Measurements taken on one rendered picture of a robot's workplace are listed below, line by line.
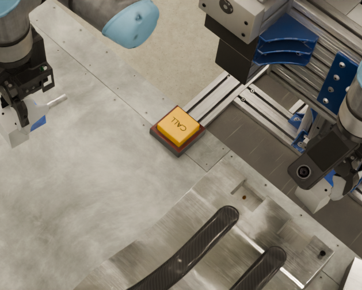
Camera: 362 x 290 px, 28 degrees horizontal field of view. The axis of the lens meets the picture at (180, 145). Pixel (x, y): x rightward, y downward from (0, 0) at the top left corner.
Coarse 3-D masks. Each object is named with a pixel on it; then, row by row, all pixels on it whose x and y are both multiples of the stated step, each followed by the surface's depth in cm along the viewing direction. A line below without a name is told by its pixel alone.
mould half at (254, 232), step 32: (224, 160) 132; (192, 192) 129; (224, 192) 129; (160, 224) 126; (192, 224) 126; (256, 224) 126; (128, 256) 120; (160, 256) 122; (224, 256) 123; (256, 256) 124; (288, 256) 124; (96, 288) 114; (192, 288) 120; (224, 288) 121; (288, 288) 121
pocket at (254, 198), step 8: (240, 184) 131; (248, 184) 132; (232, 192) 130; (240, 192) 132; (248, 192) 132; (256, 192) 131; (240, 200) 131; (248, 200) 131; (256, 200) 132; (248, 208) 131
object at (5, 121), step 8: (64, 96) 131; (48, 104) 130; (56, 104) 130; (0, 112) 126; (8, 112) 126; (0, 120) 125; (8, 120) 125; (40, 120) 128; (0, 128) 127; (8, 128) 124; (16, 128) 124; (32, 128) 128; (8, 136) 125; (16, 136) 126; (24, 136) 128; (16, 144) 128
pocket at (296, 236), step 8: (288, 224) 129; (296, 224) 128; (280, 232) 129; (288, 232) 129; (296, 232) 129; (304, 232) 128; (288, 240) 128; (296, 240) 128; (304, 240) 128; (296, 248) 128
